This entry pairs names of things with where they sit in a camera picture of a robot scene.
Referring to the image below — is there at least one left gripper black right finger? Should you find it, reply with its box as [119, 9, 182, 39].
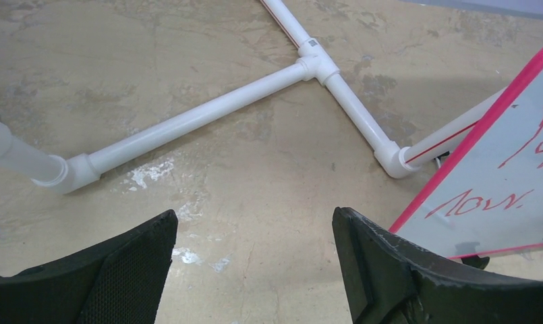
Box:
[332, 207, 543, 323]

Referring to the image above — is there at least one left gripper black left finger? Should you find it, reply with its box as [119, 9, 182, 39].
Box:
[0, 210, 178, 323]

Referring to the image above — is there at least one small black clip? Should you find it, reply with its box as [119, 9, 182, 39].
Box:
[461, 255, 490, 270]

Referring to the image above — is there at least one white PVC pipe frame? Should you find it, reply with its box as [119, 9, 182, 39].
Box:
[0, 1, 498, 194]

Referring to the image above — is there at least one pink framed whiteboard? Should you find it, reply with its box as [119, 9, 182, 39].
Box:
[390, 48, 543, 258]

